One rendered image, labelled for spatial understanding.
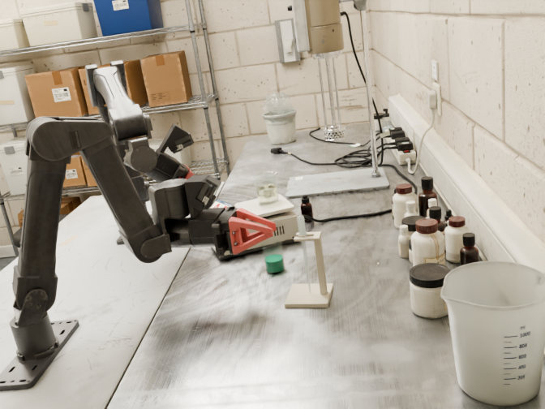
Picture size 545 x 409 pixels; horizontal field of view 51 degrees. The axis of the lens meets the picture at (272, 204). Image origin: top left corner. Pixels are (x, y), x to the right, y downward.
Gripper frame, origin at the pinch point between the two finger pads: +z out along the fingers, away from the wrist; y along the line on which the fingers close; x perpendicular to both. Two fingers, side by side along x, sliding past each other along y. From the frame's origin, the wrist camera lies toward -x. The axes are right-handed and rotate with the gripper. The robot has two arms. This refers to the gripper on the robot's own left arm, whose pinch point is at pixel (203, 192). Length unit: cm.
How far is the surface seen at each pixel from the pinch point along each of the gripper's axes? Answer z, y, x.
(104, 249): -11.0, 14.0, 27.0
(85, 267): -14.4, 4.5, 30.0
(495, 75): 25, -39, -50
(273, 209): 13.4, -10.4, -5.6
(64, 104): -36, 232, 23
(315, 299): 16.8, -41.1, 2.3
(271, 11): 40, 223, -91
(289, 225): 18.1, -11.8, -4.4
